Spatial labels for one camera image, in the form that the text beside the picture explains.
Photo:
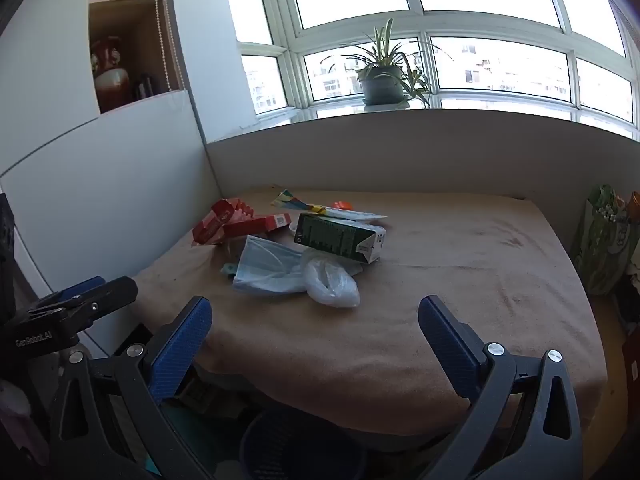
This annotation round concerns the light blue tube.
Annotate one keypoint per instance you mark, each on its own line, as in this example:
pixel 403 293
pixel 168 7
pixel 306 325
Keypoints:
pixel 228 269

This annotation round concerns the dark blue waste bin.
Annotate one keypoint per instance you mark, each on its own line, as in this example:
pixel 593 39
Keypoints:
pixel 300 447

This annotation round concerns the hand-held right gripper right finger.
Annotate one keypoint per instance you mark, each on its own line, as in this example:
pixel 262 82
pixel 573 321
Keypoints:
pixel 445 345

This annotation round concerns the tan blanket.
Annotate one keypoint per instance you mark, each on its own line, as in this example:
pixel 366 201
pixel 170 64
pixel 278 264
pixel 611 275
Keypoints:
pixel 450 260

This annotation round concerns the dark green drink carton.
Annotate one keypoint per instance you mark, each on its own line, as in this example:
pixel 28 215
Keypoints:
pixel 335 235

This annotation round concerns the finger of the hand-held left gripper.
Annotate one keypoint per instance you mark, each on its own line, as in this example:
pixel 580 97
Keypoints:
pixel 82 286
pixel 112 292

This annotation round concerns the red carton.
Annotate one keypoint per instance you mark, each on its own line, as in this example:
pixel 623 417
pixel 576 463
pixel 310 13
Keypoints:
pixel 215 222

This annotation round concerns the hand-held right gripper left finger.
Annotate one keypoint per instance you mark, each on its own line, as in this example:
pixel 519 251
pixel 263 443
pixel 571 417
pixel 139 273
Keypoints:
pixel 185 345

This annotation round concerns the red box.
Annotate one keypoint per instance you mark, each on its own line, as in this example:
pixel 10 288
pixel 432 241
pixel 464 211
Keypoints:
pixel 260 223

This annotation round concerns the red vase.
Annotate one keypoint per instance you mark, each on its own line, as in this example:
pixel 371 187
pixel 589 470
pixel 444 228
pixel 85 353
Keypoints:
pixel 109 80

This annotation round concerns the white wrapper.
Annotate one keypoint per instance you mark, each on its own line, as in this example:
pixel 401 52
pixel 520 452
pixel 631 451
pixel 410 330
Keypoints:
pixel 357 214

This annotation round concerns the orange cap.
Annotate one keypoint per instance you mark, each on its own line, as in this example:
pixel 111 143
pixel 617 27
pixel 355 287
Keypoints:
pixel 343 204

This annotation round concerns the potted spider plant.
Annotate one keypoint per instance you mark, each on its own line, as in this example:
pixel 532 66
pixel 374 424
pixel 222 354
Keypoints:
pixel 382 77

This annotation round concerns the blue face mask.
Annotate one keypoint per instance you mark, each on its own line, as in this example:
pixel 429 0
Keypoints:
pixel 265 267

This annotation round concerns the clear plastic bag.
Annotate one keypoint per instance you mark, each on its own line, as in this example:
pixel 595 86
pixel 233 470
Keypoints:
pixel 330 282

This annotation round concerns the colourful striped wrapper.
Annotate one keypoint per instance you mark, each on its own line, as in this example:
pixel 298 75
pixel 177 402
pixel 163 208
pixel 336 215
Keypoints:
pixel 295 202

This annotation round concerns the wooden shelf unit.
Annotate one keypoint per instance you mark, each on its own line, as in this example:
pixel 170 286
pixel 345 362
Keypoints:
pixel 145 35

